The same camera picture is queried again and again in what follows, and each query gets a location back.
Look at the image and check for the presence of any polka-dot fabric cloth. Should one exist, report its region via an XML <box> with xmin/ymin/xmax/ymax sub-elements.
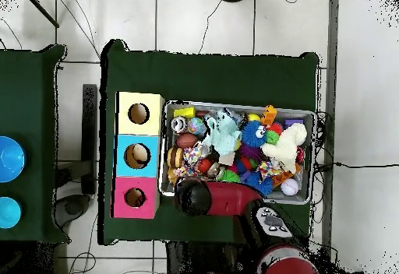
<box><xmin>172</xmin><ymin>142</ymin><xmax>210</xmax><ymax>179</ymax></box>

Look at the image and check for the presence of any mint green waffle cloth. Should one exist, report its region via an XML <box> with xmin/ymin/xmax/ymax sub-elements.
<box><xmin>203</xmin><ymin>110</ymin><xmax>243</xmax><ymax>157</ymax></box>

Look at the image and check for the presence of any wooden box with three holes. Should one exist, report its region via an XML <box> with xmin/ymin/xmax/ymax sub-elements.
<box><xmin>111</xmin><ymin>91</ymin><xmax>165</xmax><ymax>220</ymax></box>

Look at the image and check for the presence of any brown toy football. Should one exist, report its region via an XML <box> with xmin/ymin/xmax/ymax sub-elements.
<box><xmin>175</xmin><ymin>132</ymin><xmax>200</xmax><ymax>149</ymax></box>

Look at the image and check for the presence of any small globe ball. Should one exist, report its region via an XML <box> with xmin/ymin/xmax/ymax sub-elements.
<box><xmin>186</xmin><ymin>117</ymin><xmax>207</xmax><ymax>137</ymax></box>

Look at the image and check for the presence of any wooden toy hamburger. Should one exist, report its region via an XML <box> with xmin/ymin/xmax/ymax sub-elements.
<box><xmin>167</xmin><ymin>146</ymin><xmax>185</xmax><ymax>169</ymax></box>

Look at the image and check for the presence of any blue spiky rubber ball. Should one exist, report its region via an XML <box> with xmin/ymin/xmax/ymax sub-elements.
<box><xmin>241</xmin><ymin>120</ymin><xmax>268</xmax><ymax>149</ymax></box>
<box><xmin>245</xmin><ymin>172</ymin><xmax>274</xmax><ymax>196</ymax></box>

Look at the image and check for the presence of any dark green table cloth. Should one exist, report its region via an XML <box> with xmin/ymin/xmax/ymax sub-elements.
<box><xmin>0</xmin><ymin>44</ymin><xmax>71</xmax><ymax>244</ymax></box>
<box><xmin>98</xmin><ymin>38</ymin><xmax>320</xmax><ymax>246</ymax></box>

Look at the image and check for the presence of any orange plastic toy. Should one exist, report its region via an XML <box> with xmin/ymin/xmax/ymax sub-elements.
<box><xmin>260</xmin><ymin>104</ymin><xmax>277</xmax><ymax>126</ymax></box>

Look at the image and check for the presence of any cream waffle cloth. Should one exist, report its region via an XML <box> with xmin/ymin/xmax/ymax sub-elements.
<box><xmin>260</xmin><ymin>122</ymin><xmax>309</xmax><ymax>174</ymax></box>

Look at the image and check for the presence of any white baseball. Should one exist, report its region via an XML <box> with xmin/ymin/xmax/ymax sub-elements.
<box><xmin>280</xmin><ymin>177</ymin><xmax>299</xmax><ymax>197</ymax></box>

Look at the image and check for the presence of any black flat panel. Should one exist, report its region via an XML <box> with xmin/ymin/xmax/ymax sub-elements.
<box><xmin>80</xmin><ymin>83</ymin><xmax>99</xmax><ymax>195</ymax></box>

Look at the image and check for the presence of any dark grey stand foot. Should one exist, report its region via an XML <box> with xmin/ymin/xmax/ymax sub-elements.
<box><xmin>53</xmin><ymin>194</ymin><xmax>92</xmax><ymax>229</ymax></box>

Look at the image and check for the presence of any blue plastic bowl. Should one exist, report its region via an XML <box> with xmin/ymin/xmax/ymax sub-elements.
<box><xmin>0</xmin><ymin>135</ymin><xmax>26</xmax><ymax>184</ymax></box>

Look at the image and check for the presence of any black rod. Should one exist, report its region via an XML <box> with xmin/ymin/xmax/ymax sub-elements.
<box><xmin>26</xmin><ymin>0</ymin><xmax>60</xmax><ymax>29</ymax></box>

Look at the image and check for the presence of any blue plastic cup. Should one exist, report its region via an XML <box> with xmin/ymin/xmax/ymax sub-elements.
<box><xmin>0</xmin><ymin>196</ymin><xmax>22</xmax><ymax>229</ymax></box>

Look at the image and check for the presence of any shallow wire mesh bin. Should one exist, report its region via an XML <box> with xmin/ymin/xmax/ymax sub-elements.
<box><xmin>158</xmin><ymin>100</ymin><xmax>316</xmax><ymax>206</ymax></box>

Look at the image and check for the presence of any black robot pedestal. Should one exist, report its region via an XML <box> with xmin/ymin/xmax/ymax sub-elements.
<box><xmin>165</xmin><ymin>241</ymin><xmax>250</xmax><ymax>274</ymax></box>

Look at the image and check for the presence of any black cable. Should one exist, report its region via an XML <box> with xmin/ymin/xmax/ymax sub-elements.
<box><xmin>314</xmin><ymin>160</ymin><xmax>399</xmax><ymax>174</ymax></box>

